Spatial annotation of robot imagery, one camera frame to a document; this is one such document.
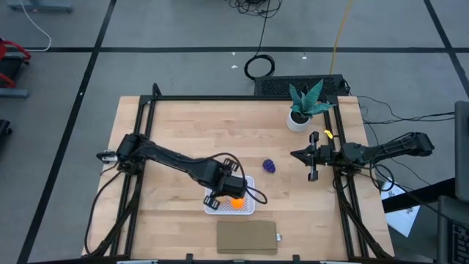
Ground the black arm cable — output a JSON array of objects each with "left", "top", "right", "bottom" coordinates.
[{"left": 84, "top": 170, "right": 124, "bottom": 257}]

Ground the black metal rig frame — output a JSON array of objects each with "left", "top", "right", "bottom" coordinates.
[{"left": 86, "top": 83, "right": 395, "bottom": 262}]

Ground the yellow hanging cable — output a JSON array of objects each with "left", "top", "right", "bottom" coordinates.
[{"left": 328, "top": 0, "right": 353, "bottom": 76}]

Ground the white printed paper sheet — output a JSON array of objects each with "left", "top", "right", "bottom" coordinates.
[{"left": 380, "top": 177, "right": 421, "bottom": 238}]

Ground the green leafy plant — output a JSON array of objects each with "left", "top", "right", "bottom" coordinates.
[{"left": 288, "top": 79, "right": 337, "bottom": 119}]

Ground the black floor beam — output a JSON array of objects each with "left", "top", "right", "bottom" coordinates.
[{"left": 383, "top": 178, "right": 457, "bottom": 214}]

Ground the thin black floor cable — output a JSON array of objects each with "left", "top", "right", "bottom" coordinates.
[{"left": 357, "top": 95, "right": 456, "bottom": 125}]

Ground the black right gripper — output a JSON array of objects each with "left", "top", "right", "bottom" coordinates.
[{"left": 290, "top": 131, "right": 341, "bottom": 183}]

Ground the white floor cable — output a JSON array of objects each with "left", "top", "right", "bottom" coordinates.
[{"left": 18, "top": 0, "right": 52, "bottom": 52}]

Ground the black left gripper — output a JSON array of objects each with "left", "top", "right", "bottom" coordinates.
[{"left": 203, "top": 158, "right": 247, "bottom": 210}]

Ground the tangled black cable bundle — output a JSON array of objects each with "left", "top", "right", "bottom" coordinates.
[{"left": 226, "top": 0, "right": 284, "bottom": 19}]

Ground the grey monitor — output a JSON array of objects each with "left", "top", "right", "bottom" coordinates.
[{"left": 454, "top": 100, "right": 469, "bottom": 203}]

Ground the dark grey desk unit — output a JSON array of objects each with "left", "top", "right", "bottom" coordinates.
[{"left": 435, "top": 195, "right": 469, "bottom": 264}]

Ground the grey table foot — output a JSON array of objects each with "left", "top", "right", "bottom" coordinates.
[{"left": 7, "top": 0, "right": 73, "bottom": 14}]

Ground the folded tan cloth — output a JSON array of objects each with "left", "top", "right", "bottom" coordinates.
[{"left": 215, "top": 219, "right": 282, "bottom": 256}]

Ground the red and black cart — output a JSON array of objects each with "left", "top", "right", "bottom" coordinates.
[{"left": 0, "top": 36, "right": 32, "bottom": 98}]

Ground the white plant pot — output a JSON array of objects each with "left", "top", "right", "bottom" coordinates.
[{"left": 286, "top": 109, "right": 312, "bottom": 133}]

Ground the black perforated computer case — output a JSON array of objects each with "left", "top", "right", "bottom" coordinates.
[{"left": 254, "top": 74, "right": 347, "bottom": 98}]

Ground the coiled black floor cable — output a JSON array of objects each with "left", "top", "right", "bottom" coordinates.
[{"left": 243, "top": 0, "right": 276, "bottom": 81}]

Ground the white perforated plastic basket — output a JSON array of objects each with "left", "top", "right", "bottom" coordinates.
[{"left": 204, "top": 175, "right": 256, "bottom": 216}]

